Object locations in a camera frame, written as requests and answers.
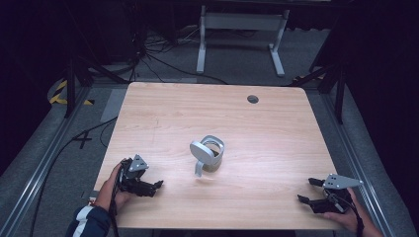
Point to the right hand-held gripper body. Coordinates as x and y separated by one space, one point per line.
336 197

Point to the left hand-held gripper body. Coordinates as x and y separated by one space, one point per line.
135 179

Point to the grey round cup lid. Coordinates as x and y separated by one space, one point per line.
201 152

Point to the person's right hand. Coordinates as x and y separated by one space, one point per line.
347 220

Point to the person's left hand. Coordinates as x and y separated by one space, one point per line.
108 191

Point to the black tripod stand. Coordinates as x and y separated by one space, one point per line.
70 89
339 95

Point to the yellow black floor tape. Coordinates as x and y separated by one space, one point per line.
58 97

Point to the aluminium floor rail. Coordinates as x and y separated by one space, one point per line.
36 177
359 171

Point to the white metal stand frame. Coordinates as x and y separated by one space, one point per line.
242 22

